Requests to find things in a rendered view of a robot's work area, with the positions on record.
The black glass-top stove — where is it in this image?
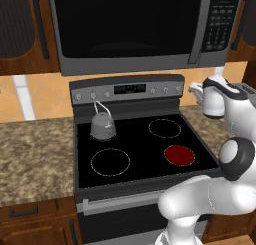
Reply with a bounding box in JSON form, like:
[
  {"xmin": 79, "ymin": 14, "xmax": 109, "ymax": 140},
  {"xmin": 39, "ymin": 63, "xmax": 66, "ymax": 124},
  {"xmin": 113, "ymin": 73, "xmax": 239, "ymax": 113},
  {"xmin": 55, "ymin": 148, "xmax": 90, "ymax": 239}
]
[{"xmin": 68, "ymin": 73, "xmax": 224, "ymax": 245}]

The round stove burner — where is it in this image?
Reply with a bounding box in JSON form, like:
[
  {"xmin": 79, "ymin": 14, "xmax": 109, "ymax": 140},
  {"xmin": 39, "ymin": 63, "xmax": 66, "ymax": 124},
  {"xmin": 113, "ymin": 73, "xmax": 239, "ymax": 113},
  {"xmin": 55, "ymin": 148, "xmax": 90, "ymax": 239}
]
[{"xmin": 163, "ymin": 144, "xmax": 197, "ymax": 168}]

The black drawer handle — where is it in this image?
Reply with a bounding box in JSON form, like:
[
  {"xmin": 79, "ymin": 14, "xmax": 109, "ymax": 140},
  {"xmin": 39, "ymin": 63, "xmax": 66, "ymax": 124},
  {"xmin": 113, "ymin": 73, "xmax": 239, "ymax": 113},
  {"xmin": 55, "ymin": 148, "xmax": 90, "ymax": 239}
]
[{"xmin": 7, "ymin": 206, "xmax": 40, "ymax": 219}]

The black microwave door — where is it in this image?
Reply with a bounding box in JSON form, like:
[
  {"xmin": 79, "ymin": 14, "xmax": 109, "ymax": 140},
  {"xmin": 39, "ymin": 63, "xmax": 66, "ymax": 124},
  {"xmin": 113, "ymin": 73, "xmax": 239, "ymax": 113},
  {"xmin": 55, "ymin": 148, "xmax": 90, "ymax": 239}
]
[{"xmin": 49, "ymin": 0, "xmax": 213, "ymax": 68}]

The brown wall cupboard door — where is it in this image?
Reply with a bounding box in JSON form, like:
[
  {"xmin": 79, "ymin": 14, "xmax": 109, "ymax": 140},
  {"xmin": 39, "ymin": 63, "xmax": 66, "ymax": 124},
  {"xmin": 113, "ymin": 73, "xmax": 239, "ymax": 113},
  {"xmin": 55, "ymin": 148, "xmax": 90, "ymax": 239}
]
[
  {"xmin": 226, "ymin": 0, "xmax": 256, "ymax": 63},
  {"xmin": 0, "ymin": 0, "xmax": 62, "ymax": 77}
]

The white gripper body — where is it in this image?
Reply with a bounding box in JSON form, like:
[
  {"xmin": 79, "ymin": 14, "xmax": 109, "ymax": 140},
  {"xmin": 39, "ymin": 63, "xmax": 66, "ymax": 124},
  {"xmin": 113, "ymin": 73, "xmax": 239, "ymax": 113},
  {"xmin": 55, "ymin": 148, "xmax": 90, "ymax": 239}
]
[{"xmin": 188, "ymin": 82, "xmax": 205, "ymax": 106}]

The grey microwave oven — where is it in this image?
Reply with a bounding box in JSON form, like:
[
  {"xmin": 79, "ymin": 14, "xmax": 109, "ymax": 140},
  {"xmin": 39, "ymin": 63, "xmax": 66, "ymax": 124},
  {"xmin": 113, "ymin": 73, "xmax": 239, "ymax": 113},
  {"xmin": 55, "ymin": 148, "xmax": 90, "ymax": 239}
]
[{"xmin": 47, "ymin": 0, "xmax": 247, "ymax": 77}]

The brown drawer front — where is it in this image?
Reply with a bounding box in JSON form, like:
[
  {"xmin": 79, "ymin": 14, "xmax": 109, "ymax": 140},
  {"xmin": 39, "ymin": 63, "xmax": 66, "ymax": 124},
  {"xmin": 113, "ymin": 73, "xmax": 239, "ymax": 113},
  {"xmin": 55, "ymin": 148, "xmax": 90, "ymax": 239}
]
[{"xmin": 0, "ymin": 196, "xmax": 77, "ymax": 224}]

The black cupboard door handle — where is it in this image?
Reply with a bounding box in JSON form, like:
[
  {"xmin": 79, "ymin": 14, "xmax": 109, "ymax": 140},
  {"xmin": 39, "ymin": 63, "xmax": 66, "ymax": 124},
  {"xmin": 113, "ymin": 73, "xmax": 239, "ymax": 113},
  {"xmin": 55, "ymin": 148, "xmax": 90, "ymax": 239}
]
[
  {"xmin": 68, "ymin": 219, "xmax": 79, "ymax": 245},
  {"xmin": 230, "ymin": 0, "xmax": 250, "ymax": 52},
  {"xmin": 31, "ymin": 0, "xmax": 51, "ymax": 61}
]

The grey microwave door handle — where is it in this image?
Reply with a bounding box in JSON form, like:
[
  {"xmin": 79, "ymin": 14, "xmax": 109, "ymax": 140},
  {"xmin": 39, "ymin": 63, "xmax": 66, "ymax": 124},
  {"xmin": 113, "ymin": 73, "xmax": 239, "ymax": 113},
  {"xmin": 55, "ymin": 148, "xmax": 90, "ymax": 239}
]
[{"xmin": 187, "ymin": 0, "xmax": 213, "ymax": 66}]

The black oven door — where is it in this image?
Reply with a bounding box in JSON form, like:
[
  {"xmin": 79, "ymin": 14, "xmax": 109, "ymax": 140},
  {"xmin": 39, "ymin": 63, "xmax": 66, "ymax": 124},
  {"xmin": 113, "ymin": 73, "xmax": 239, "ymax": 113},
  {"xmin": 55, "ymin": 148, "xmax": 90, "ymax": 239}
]
[{"xmin": 75, "ymin": 188, "xmax": 210, "ymax": 245}]

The grey metal kettle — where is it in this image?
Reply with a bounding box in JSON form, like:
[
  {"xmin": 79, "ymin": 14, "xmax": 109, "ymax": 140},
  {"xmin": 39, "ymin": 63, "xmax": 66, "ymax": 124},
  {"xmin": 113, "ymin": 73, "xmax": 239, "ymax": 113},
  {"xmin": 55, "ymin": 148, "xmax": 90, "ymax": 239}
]
[{"xmin": 89, "ymin": 100, "xmax": 118, "ymax": 142}]

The brown base cupboard door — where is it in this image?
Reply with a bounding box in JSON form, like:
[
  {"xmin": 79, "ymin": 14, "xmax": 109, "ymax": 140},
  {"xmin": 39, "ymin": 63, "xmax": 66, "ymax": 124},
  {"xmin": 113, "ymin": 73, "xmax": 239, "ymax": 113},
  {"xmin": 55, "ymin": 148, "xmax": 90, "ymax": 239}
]
[
  {"xmin": 201, "ymin": 212, "xmax": 256, "ymax": 244},
  {"xmin": 0, "ymin": 218, "xmax": 80, "ymax": 245}
]

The silver oven door handle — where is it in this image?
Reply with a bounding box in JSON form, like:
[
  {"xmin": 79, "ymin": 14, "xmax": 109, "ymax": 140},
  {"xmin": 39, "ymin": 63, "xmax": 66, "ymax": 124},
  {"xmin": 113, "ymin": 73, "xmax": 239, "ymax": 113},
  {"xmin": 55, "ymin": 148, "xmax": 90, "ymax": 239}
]
[{"xmin": 81, "ymin": 188, "xmax": 175, "ymax": 218}]

